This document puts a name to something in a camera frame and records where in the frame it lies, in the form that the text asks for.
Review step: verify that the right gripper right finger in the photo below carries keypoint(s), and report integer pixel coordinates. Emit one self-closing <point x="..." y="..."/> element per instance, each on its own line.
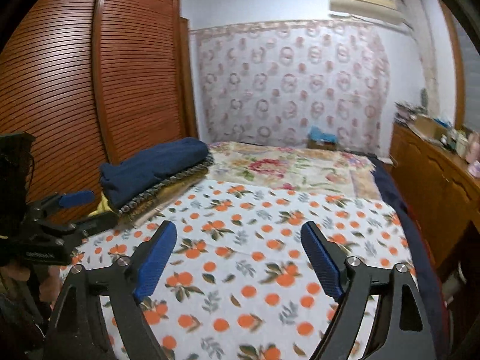
<point x="400" y="327"/>

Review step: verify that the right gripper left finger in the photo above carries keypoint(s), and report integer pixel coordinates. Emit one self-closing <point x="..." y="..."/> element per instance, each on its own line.
<point x="77" y="328"/>

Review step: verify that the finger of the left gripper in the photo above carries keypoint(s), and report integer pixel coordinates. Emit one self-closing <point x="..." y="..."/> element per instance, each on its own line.
<point x="81" y="198"/>

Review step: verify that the navy blue printed t-shirt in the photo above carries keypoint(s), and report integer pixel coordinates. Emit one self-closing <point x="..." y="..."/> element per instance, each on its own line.
<point x="133" y="176"/>

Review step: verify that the person's left hand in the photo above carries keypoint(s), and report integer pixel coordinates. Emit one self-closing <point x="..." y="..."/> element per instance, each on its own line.
<point x="49" y="288"/>

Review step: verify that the navy blue bed sheet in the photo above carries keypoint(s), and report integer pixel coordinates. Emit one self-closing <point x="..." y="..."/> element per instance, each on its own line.
<point x="428" y="282"/>

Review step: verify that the brown louvered wooden wardrobe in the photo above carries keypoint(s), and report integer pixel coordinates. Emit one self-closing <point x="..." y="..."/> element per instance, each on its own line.
<point x="95" y="82"/>

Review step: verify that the brown wooden dresser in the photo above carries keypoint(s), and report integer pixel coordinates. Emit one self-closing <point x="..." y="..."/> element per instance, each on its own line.
<point x="440" y="192"/>

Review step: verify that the orange fruit print cloth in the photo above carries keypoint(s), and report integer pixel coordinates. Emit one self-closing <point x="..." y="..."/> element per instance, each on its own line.
<point x="238" y="284"/>

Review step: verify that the floral cream bed blanket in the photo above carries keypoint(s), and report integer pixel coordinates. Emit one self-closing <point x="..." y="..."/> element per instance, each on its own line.
<point x="298" y="170"/>

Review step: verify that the pink figurine on dresser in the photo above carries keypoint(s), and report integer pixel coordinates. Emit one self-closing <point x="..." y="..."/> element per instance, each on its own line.
<point x="473" y="154"/>

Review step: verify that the cardboard box on dresser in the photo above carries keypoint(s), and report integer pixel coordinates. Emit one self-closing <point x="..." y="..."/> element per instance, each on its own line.
<point x="426" y="128"/>

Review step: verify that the blue item on headboard box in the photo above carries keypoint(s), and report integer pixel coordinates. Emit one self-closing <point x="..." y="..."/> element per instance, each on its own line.
<point x="320" y="140"/>

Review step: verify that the black ring patterned folded cloth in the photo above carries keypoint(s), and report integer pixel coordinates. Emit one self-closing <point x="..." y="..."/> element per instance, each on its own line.
<point x="160" y="192"/>

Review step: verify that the ring patterned wall curtain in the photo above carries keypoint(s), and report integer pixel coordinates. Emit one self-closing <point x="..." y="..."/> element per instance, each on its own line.
<point x="272" y="83"/>

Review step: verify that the white wall air conditioner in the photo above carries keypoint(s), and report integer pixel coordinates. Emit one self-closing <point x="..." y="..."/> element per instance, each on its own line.
<point x="384" y="10"/>

